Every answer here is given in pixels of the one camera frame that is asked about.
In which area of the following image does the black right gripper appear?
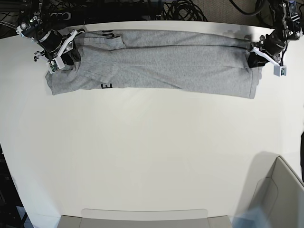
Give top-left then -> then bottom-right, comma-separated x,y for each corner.
35,29 -> 81,66

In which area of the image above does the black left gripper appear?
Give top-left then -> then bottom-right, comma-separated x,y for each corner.
247,34 -> 287,68

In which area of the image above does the grey T-shirt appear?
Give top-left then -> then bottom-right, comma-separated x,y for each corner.
46,30 -> 262,99

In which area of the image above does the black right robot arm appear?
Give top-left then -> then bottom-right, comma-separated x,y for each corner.
16,0 -> 85,72

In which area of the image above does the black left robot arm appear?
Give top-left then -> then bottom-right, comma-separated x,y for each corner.
247,0 -> 302,68

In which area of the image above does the grey bin bottom right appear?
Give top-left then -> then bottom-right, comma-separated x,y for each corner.
231,152 -> 304,228

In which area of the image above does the grey bin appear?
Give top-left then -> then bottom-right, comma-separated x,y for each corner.
57,209 -> 232,228
231,152 -> 304,228

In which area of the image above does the grey bin bottom centre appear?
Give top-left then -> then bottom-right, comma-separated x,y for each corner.
57,209 -> 232,228

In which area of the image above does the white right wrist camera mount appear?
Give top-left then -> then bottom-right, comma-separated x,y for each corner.
33,29 -> 85,73

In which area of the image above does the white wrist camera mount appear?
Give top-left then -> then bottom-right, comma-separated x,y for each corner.
251,47 -> 287,76
33,29 -> 85,73

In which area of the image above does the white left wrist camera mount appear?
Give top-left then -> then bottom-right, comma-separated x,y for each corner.
251,47 -> 287,76

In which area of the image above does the black cable bundle behind table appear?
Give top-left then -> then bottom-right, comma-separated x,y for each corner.
140,0 -> 209,22

